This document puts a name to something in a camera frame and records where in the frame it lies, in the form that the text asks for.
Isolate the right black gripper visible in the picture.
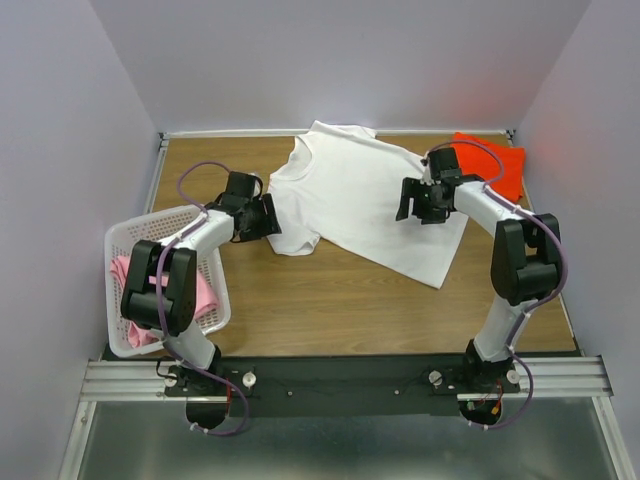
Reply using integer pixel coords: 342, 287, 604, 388
394, 177, 447, 226

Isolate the white t-shirt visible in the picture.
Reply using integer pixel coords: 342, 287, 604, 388
268, 121, 467, 289

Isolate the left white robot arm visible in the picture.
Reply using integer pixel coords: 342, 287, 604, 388
120, 171, 281, 395

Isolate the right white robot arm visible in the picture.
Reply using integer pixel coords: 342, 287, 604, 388
396, 142, 568, 392

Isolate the folded orange t-shirt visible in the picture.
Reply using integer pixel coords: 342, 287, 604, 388
453, 132, 526, 203

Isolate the pink t-shirt in basket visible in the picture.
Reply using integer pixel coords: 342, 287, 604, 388
109, 256, 219, 348

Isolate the white plastic laundry basket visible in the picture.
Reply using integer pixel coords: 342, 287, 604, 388
104, 206, 231, 358

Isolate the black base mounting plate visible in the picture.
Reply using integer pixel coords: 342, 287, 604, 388
164, 354, 523, 425

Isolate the aluminium front rail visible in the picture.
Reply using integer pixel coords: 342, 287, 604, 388
80, 357, 613, 403

